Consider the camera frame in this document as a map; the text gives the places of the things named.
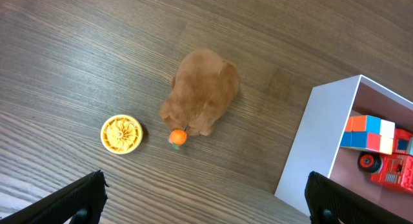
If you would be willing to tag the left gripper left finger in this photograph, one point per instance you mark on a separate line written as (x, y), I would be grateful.
(79, 202)

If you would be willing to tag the yellow round toy disc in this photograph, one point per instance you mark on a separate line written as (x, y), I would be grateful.
(121, 134)

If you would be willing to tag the brown plush toy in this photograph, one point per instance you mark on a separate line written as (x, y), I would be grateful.
(202, 91)

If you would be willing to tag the red toy truck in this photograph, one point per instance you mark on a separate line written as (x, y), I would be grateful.
(391, 165)

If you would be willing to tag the colourful puzzle cube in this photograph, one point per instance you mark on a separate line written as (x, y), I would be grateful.
(369, 133)

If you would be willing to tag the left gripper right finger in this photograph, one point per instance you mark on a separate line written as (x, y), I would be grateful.
(331, 203)

